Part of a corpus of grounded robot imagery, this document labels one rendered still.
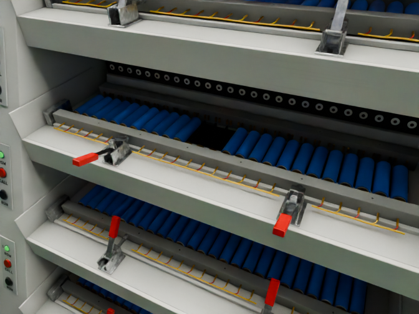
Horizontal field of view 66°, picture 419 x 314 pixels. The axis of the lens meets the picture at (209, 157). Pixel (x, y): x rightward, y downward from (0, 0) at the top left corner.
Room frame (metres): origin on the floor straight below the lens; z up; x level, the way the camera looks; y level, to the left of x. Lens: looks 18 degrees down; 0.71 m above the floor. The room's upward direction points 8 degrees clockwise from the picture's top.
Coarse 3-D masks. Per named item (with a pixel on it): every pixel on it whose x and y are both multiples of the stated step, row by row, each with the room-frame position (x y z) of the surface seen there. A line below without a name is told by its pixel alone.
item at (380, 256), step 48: (48, 96) 0.55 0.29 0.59; (192, 96) 0.57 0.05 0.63; (48, 144) 0.49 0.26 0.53; (96, 144) 0.49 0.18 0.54; (192, 144) 0.49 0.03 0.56; (144, 192) 0.42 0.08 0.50; (192, 192) 0.39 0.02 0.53; (240, 192) 0.39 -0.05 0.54; (288, 240) 0.34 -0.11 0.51; (336, 240) 0.32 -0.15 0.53; (384, 240) 0.32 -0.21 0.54
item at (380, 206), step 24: (72, 120) 0.52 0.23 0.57; (96, 120) 0.52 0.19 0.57; (144, 144) 0.47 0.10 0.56; (168, 144) 0.45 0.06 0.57; (216, 168) 0.42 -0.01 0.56; (240, 168) 0.41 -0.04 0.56; (264, 168) 0.40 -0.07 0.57; (264, 192) 0.38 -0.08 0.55; (312, 192) 0.37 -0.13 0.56; (336, 192) 0.36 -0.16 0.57; (360, 192) 0.36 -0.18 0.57; (384, 216) 0.35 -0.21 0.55; (408, 216) 0.33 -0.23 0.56
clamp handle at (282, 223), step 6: (294, 198) 0.34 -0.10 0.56; (288, 204) 0.34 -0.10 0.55; (294, 204) 0.35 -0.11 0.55; (288, 210) 0.33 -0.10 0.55; (294, 210) 0.33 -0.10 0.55; (282, 216) 0.31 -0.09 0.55; (288, 216) 0.31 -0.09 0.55; (276, 222) 0.30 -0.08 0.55; (282, 222) 0.30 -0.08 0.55; (288, 222) 0.30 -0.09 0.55; (276, 228) 0.29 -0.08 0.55; (282, 228) 0.29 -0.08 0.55; (276, 234) 0.29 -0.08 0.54; (282, 234) 0.28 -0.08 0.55
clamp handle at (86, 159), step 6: (108, 144) 0.45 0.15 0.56; (102, 150) 0.44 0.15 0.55; (108, 150) 0.44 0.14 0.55; (84, 156) 0.40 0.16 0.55; (90, 156) 0.40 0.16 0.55; (96, 156) 0.41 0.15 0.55; (72, 162) 0.39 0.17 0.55; (78, 162) 0.38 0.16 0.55; (84, 162) 0.39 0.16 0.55; (90, 162) 0.40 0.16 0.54
